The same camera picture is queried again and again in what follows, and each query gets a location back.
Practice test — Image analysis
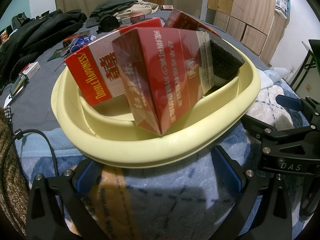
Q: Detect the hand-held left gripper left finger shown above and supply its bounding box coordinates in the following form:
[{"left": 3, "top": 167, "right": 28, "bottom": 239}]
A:
[{"left": 26, "top": 159, "right": 110, "bottom": 240}]

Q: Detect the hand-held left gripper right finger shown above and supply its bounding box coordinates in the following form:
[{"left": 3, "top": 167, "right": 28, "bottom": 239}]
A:
[{"left": 211, "top": 145, "right": 293, "bottom": 240}]

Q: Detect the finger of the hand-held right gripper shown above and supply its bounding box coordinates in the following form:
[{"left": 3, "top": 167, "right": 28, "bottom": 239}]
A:
[
  {"left": 241, "top": 114, "right": 320, "bottom": 156},
  {"left": 276, "top": 94, "right": 320, "bottom": 131}
]

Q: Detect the yellow plastic basin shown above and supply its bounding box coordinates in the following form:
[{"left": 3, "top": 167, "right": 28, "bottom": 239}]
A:
[{"left": 51, "top": 31, "right": 261, "bottom": 168}]

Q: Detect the plain black foam disc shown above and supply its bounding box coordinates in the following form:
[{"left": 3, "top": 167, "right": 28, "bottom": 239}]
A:
[{"left": 208, "top": 35, "right": 245, "bottom": 88}]

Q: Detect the red white-panel cigarette box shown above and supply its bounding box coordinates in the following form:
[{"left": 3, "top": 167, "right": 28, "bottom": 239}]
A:
[{"left": 64, "top": 17, "right": 163, "bottom": 107}]

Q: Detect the red and silver cigarette box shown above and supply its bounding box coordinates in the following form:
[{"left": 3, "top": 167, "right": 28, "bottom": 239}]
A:
[{"left": 112, "top": 27, "right": 216, "bottom": 136}]

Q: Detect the shiny holographic red cigarette box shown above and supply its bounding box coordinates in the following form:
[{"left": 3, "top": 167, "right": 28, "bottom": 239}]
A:
[{"left": 163, "top": 8, "right": 222, "bottom": 39}]

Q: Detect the light blue white cloth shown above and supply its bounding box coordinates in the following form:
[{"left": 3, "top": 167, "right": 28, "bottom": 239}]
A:
[{"left": 260, "top": 67, "right": 286, "bottom": 88}]

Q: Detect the black folding table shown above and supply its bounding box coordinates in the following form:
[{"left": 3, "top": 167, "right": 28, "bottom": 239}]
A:
[{"left": 290, "top": 39, "right": 320, "bottom": 93}]

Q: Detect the blue white checked blanket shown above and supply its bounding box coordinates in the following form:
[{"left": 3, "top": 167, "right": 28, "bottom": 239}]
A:
[{"left": 15, "top": 80, "right": 320, "bottom": 240}]

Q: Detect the white printed plastic bag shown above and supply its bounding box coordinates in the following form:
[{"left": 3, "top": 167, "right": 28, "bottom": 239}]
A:
[{"left": 275, "top": 0, "right": 291, "bottom": 18}]

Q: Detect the wooden wardrobe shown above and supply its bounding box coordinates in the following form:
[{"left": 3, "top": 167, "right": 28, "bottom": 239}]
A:
[{"left": 207, "top": 0, "right": 292, "bottom": 65}]

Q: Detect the green small box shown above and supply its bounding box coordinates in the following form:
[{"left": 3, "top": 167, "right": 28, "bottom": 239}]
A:
[{"left": 9, "top": 76, "right": 27, "bottom": 96}]

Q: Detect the white pink small box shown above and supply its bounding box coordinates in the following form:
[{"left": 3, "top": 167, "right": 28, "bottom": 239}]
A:
[{"left": 19, "top": 62, "right": 41, "bottom": 80}]

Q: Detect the black jacket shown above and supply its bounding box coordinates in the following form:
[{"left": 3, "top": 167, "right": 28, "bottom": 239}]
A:
[{"left": 0, "top": 9, "right": 87, "bottom": 88}]

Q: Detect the black round pouch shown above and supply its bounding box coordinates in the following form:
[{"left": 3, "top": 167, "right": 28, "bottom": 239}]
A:
[{"left": 98, "top": 15, "right": 119, "bottom": 32}]

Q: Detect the dark clothes pile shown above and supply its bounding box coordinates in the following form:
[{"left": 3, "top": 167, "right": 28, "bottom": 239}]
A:
[{"left": 86, "top": 0, "right": 140, "bottom": 28}]

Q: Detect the beige cloth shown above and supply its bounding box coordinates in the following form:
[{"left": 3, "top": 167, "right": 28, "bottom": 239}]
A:
[{"left": 117, "top": 0, "right": 159, "bottom": 16}]

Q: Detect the black braided cable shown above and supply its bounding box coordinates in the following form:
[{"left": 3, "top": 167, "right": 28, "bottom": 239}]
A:
[{"left": 14, "top": 129, "right": 61, "bottom": 182}]

